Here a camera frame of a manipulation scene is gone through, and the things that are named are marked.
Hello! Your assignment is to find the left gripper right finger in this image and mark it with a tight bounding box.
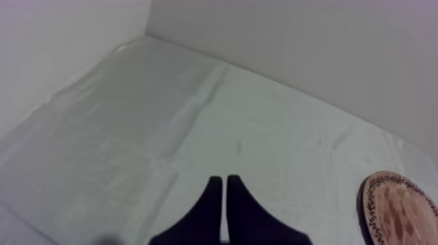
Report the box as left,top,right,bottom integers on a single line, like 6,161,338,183
226,174,314,245

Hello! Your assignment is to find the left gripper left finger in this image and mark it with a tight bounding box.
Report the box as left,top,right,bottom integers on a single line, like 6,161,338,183
147,175,223,245

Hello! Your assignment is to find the round wooden board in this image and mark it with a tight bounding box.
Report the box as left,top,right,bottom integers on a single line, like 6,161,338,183
357,170,438,245

